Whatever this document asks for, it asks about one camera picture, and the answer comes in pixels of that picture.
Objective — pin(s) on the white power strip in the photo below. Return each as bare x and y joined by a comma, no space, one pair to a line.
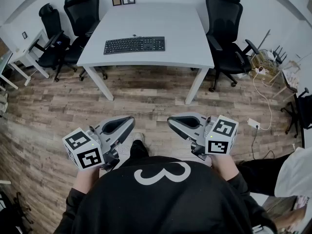
260,71

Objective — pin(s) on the white power adapter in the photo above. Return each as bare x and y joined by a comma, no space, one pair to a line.
253,123

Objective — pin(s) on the person's right forearm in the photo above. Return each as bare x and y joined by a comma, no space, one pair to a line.
224,167

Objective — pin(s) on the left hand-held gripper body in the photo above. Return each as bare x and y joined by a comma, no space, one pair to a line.
83,152

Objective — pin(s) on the white frame desk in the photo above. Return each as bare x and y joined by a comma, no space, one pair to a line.
5,66

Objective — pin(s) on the person's black trouser leg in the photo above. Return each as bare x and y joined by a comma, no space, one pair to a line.
139,150

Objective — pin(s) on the small white side table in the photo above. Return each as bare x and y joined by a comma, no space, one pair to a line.
24,52

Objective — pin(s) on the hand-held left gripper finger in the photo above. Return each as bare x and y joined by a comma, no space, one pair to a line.
109,120
120,134

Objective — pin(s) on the person's black shirt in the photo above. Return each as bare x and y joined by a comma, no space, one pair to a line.
158,203

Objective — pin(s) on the black swivel chair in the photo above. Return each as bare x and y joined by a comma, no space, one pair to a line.
306,111

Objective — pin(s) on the small black office chair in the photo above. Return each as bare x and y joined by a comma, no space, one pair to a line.
51,21

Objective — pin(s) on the wooden easel with board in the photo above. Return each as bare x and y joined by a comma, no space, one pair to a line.
291,79

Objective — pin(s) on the wooden crate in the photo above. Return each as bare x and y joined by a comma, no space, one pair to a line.
264,62

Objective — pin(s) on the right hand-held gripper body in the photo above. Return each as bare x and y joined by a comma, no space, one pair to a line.
219,140

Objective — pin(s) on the person's grey shoe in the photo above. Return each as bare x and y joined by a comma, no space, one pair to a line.
139,136

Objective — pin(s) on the brown picture frame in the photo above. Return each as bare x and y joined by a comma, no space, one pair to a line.
116,0

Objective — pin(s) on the person's left forearm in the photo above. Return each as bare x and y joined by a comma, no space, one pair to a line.
85,179

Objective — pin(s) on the white router with antennas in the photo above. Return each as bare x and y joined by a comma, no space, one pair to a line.
270,55

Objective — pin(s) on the black keyboard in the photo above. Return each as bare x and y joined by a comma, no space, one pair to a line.
134,45

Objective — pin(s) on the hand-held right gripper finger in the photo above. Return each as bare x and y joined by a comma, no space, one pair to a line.
185,133
186,114

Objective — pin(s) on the black mesh office chair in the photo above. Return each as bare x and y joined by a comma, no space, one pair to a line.
224,21
83,11

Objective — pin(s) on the black wall outlet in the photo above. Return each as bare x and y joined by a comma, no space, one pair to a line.
24,34

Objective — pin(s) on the black folded stand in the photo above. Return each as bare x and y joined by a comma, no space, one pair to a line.
19,203

